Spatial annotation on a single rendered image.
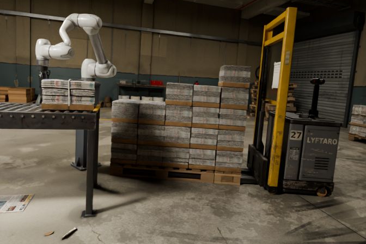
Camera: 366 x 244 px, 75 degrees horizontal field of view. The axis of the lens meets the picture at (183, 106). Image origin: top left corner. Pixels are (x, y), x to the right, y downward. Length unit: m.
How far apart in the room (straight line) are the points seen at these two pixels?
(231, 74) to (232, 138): 0.69
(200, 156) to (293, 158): 0.94
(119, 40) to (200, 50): 3.15
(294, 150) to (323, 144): 0.29
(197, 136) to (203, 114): 0.25
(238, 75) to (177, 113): 0.76
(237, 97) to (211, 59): 7.47
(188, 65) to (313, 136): 7.47
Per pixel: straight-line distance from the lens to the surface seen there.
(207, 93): 2.56
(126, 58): 9.27
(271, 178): 2.67
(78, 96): 2.07
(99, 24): 2.53
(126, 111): 2.65
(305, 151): 2.75
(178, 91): 2.55
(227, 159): 2.71
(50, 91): 2.08
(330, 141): 2.84
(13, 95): 8.67
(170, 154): 2.67
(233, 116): 2.61
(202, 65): 9.86
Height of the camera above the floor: 1.08
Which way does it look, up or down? 6 degrees down
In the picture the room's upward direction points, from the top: 4 degrees clockwise
